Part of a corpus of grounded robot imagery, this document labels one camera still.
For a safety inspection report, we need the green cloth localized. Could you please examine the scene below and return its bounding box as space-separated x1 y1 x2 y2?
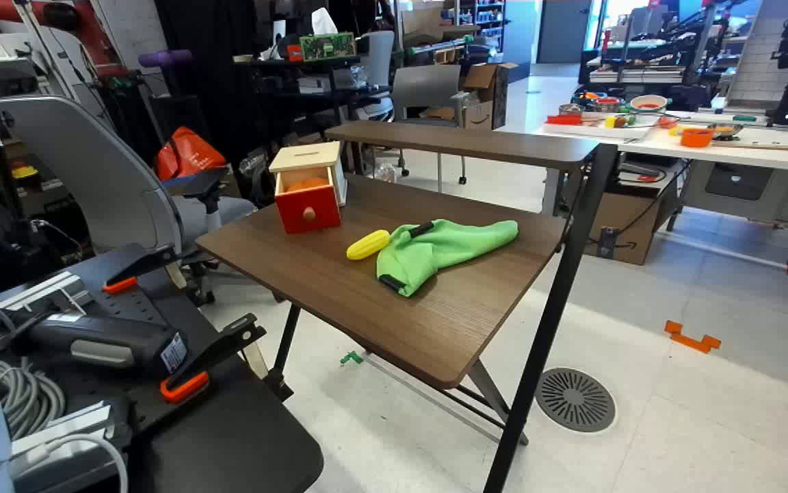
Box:
374 220 521 300

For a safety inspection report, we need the yellow toy corn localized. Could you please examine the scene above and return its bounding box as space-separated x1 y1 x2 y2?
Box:
344 231 392 260

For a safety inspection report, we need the brown wooden desk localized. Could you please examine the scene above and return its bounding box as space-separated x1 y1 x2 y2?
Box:
199 122 618 493

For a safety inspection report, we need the red wooden drawer box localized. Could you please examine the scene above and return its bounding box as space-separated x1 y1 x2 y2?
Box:
272 142 344 234

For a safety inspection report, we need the orange bag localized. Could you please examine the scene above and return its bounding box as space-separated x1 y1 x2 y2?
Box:
155 127 226 182

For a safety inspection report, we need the black orange clamp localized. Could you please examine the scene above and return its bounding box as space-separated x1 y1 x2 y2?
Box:
158 316 266 405
102 248 177 297

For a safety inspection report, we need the cardboard box under table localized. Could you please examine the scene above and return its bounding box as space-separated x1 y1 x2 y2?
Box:
586 193 679 267

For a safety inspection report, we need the round floor drain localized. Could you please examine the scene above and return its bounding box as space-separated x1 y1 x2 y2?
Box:
537 368 616 434

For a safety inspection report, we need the black orange rear clamp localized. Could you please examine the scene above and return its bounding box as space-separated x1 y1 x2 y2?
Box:
102 248 177 297

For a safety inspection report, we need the grey office chair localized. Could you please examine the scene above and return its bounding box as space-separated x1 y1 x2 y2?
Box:
0 97 257 304

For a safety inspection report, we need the orange bowl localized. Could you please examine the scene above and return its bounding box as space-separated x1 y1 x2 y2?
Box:
682 130 715 148

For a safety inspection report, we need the white work table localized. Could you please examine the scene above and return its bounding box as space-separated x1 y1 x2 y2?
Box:
496 104 788 231

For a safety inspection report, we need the orange floor bracket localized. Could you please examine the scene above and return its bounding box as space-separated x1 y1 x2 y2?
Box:
664 320 723 355

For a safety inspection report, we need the grey coiled cable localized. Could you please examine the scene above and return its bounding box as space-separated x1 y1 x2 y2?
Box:
0 357 68 442

